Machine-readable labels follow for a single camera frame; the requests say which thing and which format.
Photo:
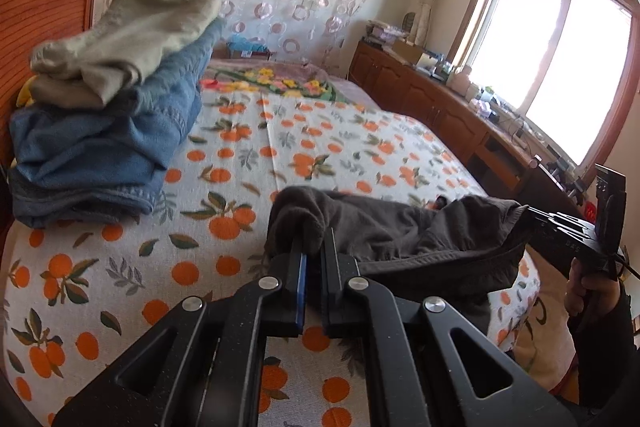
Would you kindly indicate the dark chair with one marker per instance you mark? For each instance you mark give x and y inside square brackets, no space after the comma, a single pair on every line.
[555,187]

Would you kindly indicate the wooden cabinet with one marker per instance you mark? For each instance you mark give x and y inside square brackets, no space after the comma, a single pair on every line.
[425,92]

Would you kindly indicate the person's right forearm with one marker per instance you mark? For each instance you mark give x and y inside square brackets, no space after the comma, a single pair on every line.
[610,357]

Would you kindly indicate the yellow cloth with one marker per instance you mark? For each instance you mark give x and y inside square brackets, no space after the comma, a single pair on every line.
[26,93]

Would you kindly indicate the orange fruit print bed sheet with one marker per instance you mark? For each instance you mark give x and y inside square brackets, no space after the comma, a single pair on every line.
[350,142]

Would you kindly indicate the blue box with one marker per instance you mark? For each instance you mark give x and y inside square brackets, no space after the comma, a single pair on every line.
[247,48]

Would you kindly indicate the dark brown shirt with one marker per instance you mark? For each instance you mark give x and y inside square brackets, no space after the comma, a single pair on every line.
[400,227]

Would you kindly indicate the cardboard box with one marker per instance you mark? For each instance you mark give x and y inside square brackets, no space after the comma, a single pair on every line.
[409,52]

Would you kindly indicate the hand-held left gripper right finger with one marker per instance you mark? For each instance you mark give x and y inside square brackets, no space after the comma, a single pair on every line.
[332,287]

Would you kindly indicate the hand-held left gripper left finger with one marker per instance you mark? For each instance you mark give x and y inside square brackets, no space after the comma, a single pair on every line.
[301,292]

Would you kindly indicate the floral blanket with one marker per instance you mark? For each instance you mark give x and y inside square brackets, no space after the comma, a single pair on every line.
[280,82]

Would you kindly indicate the stack of papers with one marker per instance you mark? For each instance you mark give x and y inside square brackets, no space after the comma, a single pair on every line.
[382,32]

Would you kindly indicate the window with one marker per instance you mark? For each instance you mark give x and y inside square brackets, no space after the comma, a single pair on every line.
[550,57]

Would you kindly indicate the beige pants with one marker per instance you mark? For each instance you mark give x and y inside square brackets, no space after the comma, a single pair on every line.
[135,32]

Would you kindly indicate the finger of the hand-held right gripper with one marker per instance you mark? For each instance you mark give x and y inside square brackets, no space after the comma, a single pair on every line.
[555,221]

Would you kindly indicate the blue denim jeans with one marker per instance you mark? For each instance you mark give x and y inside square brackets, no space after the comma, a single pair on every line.
[100,147]

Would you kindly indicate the person's right hand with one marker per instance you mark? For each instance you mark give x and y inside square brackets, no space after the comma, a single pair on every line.
[580,302]

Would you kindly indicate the beige floor rug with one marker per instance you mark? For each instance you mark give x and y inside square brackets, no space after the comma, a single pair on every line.
[545,332]

